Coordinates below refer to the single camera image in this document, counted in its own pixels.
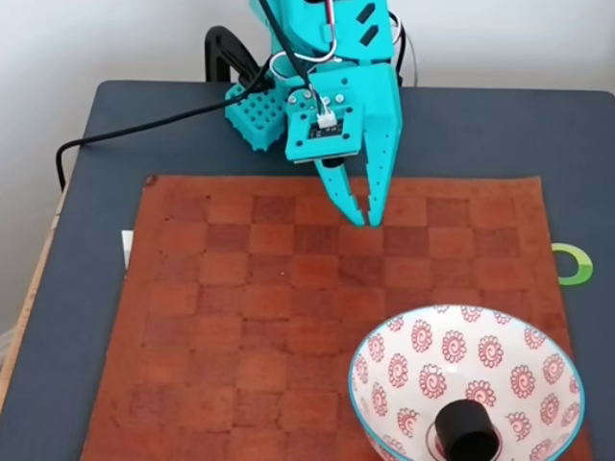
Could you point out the teal framed wrist camera board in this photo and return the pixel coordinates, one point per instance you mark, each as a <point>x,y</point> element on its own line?
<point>298,144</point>

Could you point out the black table clamp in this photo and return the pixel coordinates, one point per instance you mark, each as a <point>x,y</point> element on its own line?
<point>221,43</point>

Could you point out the black cylinder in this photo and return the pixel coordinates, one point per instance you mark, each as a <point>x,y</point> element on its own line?
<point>463,425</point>

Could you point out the white bowl with red flowers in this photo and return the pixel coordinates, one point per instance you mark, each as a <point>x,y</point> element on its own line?
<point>432,379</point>

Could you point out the wooden chessboard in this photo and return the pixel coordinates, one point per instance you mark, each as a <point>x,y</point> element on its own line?
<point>240,288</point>

